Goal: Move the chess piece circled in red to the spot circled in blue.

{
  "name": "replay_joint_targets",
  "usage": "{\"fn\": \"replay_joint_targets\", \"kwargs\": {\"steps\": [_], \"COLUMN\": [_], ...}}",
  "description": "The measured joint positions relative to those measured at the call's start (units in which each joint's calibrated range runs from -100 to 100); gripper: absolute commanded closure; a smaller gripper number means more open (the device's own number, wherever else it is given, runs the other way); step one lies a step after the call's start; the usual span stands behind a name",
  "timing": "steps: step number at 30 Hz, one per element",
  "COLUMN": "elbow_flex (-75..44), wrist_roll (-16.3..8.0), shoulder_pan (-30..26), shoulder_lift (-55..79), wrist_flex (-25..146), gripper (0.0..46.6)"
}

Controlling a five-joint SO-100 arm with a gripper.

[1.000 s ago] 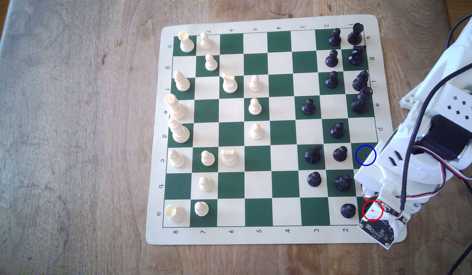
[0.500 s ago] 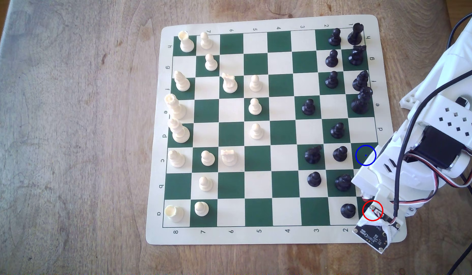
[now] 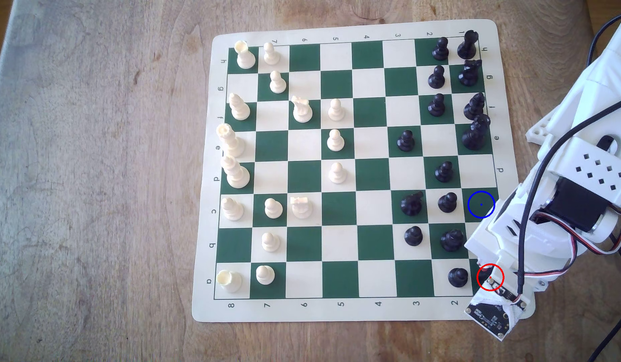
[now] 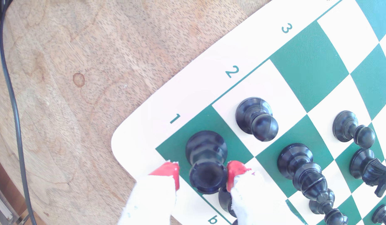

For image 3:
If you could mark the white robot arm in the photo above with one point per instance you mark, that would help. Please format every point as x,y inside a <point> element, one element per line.
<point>599,85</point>

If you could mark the green and cream chess mat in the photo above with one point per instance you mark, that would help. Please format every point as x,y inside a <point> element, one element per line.
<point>370,176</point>

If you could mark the white queen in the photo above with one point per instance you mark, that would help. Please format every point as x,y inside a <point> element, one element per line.
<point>237,176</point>

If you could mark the black bishop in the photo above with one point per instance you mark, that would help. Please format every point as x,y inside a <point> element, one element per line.
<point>451,242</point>
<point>473,109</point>

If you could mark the white pawn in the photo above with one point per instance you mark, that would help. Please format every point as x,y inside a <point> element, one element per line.
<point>277,84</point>
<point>336,111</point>
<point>270,244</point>
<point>273,209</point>
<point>335,142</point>
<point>271,56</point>
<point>337,175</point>
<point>265,275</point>

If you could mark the white king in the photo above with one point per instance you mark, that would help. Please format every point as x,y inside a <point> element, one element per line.
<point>233,146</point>

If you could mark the black knight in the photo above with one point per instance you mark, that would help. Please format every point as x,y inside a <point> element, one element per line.
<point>411,205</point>
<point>468,75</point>

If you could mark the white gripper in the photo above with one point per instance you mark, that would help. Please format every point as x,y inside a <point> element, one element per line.
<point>478,247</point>

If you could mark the white rook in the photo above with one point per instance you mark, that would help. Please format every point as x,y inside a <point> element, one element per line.
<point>230,281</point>
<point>246,59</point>

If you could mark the black pawn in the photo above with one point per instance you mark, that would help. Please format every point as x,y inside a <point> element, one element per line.
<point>440,52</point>
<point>413,237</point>
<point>436,106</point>
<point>444,173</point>
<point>436,79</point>
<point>458,278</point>
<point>406,143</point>
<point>447,203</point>

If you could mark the black rook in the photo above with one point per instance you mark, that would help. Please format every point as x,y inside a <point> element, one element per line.
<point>483,276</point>
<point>466,49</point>

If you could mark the black king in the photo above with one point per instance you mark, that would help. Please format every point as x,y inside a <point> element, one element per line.
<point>473,136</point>

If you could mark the taped camera circuit board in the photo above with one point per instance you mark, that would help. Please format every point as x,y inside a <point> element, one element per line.
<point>491,315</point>

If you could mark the white bishop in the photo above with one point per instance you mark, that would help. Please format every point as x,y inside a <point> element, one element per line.
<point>239,109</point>
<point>233,211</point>

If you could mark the white knight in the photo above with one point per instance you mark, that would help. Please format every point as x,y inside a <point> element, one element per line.
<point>302,113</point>
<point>302,208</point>

